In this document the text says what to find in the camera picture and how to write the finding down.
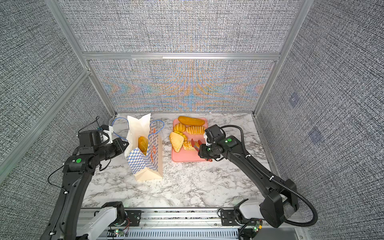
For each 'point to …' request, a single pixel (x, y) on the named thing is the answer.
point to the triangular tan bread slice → (177, 141)
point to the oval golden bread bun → (143, 144)
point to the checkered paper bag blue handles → (146, 167)
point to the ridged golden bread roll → (195, 130)
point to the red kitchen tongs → (197, 147)
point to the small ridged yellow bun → (179, 127)
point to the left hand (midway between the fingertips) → (128, 142)
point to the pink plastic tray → (185, 156)
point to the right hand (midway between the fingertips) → (202, 152)
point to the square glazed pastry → (187, 145)
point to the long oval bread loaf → (190, 121)
